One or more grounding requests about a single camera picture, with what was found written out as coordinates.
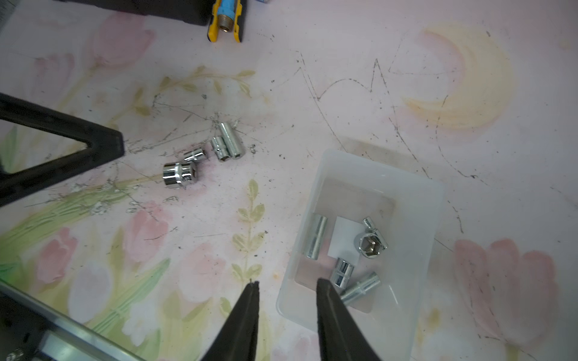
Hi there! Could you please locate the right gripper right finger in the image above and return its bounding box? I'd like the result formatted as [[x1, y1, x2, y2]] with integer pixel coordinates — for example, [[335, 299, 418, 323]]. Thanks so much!
[[316, 278, 380, 360]]

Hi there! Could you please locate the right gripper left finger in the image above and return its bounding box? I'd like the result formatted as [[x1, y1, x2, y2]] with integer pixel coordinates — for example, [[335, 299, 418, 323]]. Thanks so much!
[[201, 281, 260, 361]]

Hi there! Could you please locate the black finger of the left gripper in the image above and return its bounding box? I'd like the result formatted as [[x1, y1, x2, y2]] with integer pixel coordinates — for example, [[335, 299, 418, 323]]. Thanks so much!
[[0, 92, 126, 208]]

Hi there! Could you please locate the short chrome socket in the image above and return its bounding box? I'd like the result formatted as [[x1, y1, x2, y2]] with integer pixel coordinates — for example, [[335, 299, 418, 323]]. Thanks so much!
[[211, 136, 230, 162]]

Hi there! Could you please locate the chrome extension bar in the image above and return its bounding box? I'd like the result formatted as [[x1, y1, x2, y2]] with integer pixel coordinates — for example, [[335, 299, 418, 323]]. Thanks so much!
[[340, 272, 382, 305]]

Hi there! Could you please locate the lone chrome socket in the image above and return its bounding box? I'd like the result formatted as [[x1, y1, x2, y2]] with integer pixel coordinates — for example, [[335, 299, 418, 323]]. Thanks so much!
[[329, 258, 355, 293]]

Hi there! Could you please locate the tiny chrome socket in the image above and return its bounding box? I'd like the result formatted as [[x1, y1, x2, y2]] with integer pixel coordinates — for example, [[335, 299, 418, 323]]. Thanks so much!
[[356, 217, 388, 259]]

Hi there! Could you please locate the long chrome socket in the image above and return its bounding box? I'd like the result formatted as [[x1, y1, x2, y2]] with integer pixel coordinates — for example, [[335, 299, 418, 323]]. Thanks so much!
[[303, 214, 328, 260], [219, 122, 245, 159]]

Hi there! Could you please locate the wide chrome socket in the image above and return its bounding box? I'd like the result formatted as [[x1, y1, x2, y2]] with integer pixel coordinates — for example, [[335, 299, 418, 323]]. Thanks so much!
[[162, 162, 198, 188]]

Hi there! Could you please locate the small chrome socket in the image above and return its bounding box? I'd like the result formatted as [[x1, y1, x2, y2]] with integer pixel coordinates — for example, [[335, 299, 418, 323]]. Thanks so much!
[[183, 147, 208, 163]]

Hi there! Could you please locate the clear plastic storage box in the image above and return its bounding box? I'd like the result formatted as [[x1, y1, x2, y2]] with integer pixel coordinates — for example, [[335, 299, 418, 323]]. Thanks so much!
[[277, 150, 443, 360]]

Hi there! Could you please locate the yellow black toolbox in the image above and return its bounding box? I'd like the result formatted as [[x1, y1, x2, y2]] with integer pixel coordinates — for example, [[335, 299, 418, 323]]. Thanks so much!
[[70, 0, 215, 26]]

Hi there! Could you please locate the blue yellow hand tool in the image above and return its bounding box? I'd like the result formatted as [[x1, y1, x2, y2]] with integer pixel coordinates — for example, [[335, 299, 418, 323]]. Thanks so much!
[[207, 0, 247, 43]]

